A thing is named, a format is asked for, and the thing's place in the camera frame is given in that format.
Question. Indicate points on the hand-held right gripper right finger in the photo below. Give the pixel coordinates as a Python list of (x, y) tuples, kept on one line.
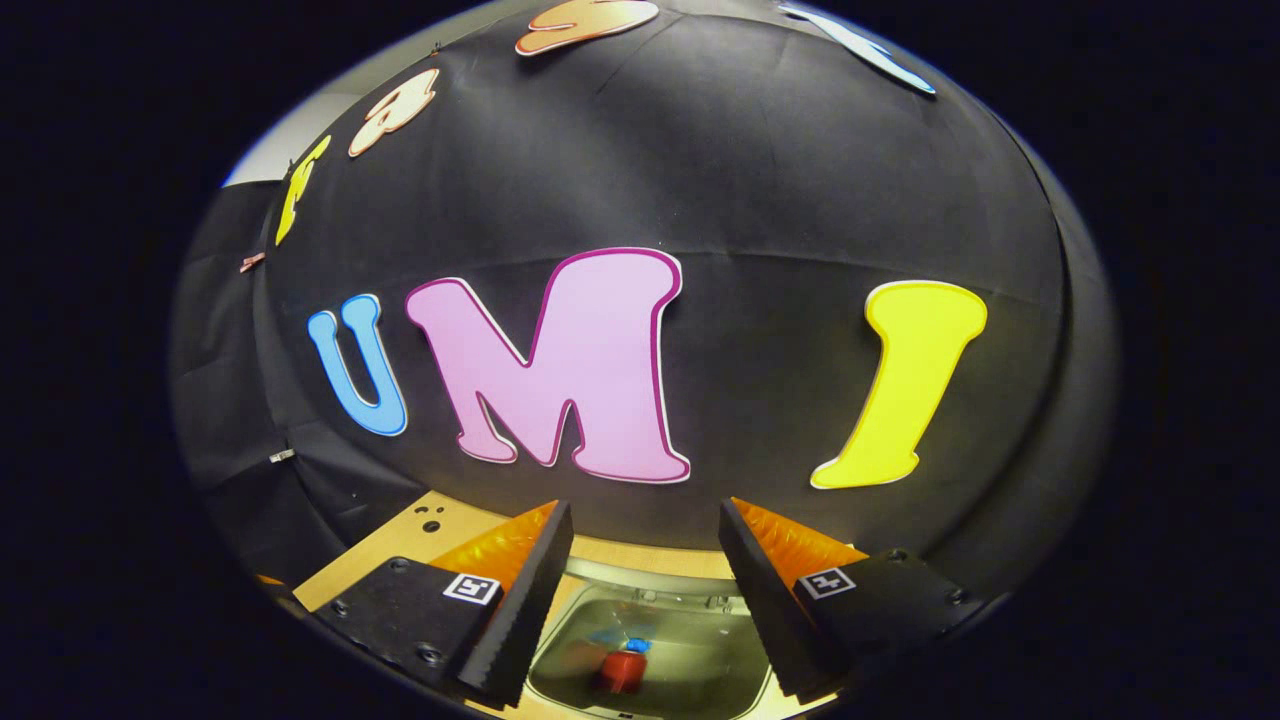
[(765, 600)]

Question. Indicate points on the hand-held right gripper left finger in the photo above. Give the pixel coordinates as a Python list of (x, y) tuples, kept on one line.
[(530, 600)]

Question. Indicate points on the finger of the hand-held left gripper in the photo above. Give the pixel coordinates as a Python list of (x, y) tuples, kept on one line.
[(270, 579)]

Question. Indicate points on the green desktop garbage bin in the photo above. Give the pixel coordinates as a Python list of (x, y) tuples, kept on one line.
[(690, 650)]

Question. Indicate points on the blue paper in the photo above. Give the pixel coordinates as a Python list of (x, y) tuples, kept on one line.
[(637, 645)]

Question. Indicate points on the red pop can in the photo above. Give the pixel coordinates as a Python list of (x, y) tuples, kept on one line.
[(622, 672)]

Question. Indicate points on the wooden desktop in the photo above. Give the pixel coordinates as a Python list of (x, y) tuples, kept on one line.
[(360, 562)]

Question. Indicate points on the small orange clip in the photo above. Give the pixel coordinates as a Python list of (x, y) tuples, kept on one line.
[(252, 262)]

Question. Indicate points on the black backdrop cloth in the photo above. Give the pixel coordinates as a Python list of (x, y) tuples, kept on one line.
[(780, 180)]

